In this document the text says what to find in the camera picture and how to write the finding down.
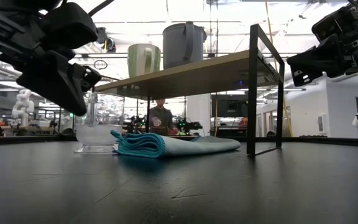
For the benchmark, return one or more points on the black table frame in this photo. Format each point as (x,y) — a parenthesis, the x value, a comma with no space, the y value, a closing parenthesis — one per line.
(322,141)

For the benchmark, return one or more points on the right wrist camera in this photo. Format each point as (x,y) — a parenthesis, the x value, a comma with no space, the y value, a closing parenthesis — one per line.
(326,28)

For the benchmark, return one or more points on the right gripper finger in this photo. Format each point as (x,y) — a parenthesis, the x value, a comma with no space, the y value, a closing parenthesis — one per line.
(319,53)
(315,73)

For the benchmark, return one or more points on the black background robot arm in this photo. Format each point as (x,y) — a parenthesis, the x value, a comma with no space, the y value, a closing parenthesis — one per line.
(190,125)

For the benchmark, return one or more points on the wooden shelf black legs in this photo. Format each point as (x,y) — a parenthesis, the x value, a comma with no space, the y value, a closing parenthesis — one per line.
(197,74)

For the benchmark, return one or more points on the folded blue-edged cloth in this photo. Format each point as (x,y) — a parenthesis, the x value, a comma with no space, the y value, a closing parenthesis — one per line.
(182,146)

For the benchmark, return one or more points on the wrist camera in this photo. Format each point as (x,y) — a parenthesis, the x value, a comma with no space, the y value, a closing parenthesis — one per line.
(70,25)
(326,28)

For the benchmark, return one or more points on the black monitor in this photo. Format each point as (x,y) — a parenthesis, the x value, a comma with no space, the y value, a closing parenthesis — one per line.
(228,105)

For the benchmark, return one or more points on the white mug green inside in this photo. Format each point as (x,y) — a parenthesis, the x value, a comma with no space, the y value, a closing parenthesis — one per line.
(135,60)

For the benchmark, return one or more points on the clear glass mug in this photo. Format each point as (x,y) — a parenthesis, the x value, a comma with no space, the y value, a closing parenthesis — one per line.
(98,137)

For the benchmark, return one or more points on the grey plastic mug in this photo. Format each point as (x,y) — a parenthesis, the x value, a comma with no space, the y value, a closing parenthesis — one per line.
(176,46)

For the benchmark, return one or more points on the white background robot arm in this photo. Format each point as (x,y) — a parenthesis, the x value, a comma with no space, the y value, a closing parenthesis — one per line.
(23,105)

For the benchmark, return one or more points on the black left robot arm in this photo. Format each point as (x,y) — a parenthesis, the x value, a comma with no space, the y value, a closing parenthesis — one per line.
(17,3)

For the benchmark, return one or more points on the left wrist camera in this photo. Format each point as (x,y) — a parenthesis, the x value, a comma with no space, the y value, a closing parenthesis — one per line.
(70,25)

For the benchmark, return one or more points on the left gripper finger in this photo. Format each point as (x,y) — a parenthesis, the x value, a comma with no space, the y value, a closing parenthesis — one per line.
(90,77)
(57,87)

